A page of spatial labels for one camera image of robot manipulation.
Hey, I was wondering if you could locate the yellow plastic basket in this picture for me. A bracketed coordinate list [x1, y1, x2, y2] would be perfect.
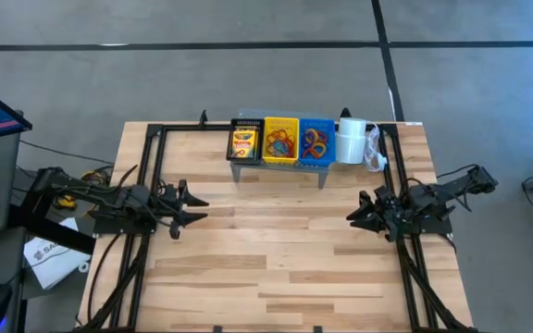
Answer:
[262, 116, 302, 166]

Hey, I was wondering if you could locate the black aluminium rig frame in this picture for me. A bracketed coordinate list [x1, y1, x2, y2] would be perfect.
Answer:
[74, 120, 478, 333]

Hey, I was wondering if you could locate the grey perforated metal shelf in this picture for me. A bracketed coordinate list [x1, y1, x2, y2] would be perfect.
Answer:
[229, 108, 333, 190]

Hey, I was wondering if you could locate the yellow black cable bundle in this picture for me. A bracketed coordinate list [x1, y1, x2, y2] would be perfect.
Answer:
[53, 166, 114, 212]

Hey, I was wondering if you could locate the white coiled cable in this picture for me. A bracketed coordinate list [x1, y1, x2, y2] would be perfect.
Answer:
[363, 122, 389, 173]

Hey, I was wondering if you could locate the black plastic basket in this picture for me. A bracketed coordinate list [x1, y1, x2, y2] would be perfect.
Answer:
[225, 117, 267, 166]

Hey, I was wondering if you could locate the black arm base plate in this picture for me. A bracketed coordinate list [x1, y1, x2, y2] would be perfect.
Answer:
[91, 203, 161, 236]
[384, 197, 453, 236]

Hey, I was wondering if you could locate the yellow green crayon box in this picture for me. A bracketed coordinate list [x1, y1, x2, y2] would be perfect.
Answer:
[230, 129, 258, 160]

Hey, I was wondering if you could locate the white paper sheet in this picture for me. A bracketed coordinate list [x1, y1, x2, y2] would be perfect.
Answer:
[22, 216, 93, 290]

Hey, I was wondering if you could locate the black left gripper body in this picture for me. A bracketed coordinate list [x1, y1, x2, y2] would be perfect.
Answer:
[155, 183, 189, 228]

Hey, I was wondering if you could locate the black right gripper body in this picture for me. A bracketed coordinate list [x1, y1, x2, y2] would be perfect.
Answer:
[371, 185, 414, 232]

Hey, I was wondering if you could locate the black support beam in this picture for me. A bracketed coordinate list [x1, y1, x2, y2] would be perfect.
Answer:
[6, 170, 97, 256]

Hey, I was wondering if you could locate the orange spiral coil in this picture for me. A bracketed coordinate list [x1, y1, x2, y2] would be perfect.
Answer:
[302, 143, 328, 161]

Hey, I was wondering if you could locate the blue plastic basket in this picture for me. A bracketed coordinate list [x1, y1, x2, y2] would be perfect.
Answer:
[298, 117, 338, 167]

